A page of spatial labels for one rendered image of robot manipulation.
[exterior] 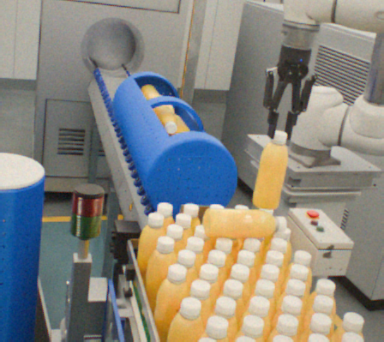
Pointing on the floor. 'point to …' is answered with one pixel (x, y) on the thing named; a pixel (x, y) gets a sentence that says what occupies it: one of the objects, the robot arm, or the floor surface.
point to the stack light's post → (78, 299)
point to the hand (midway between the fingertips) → (281, 125)
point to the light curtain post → (195, 32)
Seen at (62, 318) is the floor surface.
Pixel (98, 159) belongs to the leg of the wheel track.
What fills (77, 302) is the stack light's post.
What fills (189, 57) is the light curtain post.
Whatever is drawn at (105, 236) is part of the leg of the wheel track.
